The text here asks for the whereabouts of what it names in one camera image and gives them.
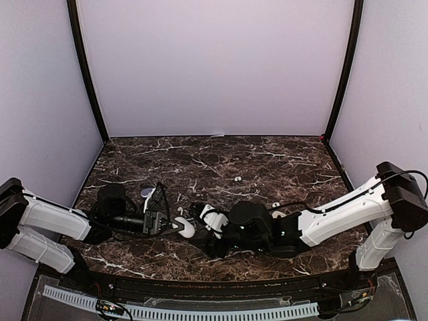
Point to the white slotted cable duct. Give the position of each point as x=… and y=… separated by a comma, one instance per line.
x=111, y=310

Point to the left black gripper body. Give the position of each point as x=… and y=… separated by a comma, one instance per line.
x=149, y=224

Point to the beige square charging case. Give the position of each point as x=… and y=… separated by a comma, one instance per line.
x=278, y=214

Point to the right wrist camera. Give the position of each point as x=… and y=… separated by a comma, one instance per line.
x=213, y=220

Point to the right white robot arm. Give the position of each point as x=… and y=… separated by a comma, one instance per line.
x=392, y=198

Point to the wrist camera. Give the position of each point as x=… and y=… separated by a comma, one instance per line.
x=213, y=220
x=154, y=198

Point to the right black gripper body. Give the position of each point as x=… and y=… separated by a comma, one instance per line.
x=211, y=245

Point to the right black frame post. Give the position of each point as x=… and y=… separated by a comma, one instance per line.
x=346, y=70

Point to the black front rail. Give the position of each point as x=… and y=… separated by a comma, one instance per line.
x=121, y=287

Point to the black frame post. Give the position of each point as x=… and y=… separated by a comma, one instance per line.
x=73, y=14
x=346, y=70

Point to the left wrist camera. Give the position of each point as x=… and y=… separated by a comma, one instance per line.
x=154, y=198

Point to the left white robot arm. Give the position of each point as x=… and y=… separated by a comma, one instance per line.
x=113, y=212

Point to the white oval charging case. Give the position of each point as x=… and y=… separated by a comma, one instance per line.
x=188, y=230

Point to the purple round charging case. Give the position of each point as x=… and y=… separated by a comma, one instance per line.
x=146, y=192

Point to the left black frame post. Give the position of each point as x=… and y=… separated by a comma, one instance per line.
x=73, y=14

